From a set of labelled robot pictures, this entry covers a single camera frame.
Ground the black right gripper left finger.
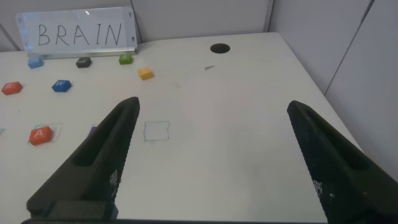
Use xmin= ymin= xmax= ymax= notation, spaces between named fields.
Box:
xmin=26 ymin=96 xmax=141 ymax=220

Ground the orange block letter R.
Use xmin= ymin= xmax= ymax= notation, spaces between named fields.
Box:
xmin=1 ymin=81 xmax=24 ymax=96

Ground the black table grommet hole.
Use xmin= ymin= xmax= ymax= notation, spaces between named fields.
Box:
xmin=210 ymin=43 xmax=231 ymax=54

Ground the light blue letter block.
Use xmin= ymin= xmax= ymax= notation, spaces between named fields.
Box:
xmin=27 ymin=57 xmax=44 ymax=70

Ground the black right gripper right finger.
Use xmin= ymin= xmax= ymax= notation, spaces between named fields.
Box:
xmin=286 ymin=100 xmax=398 ymax=224

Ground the black block letter L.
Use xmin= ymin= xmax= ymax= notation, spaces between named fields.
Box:
xmin=75 ymin=57 xmax=93 ymax=68

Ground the purple block letter I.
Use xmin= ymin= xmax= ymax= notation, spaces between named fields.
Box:
xmin=88 ymin=124 xmax=100 ymax=139

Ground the white BRAIN sign board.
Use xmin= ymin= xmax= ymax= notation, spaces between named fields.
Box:
xmin=15 ymin=6 xmax=138 ymax=60

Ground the orange block letter A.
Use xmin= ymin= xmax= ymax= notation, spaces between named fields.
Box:
xmin=29 ymin=125 xmax=53 ymax=146

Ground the blue block letter W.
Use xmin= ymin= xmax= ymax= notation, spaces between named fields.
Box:
xmin=51 ymin=80 xmax=73 ymax=93

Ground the yellow letter block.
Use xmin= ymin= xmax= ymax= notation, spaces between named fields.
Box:
xmin=137 ymin=66 xmax=154 ymax=81

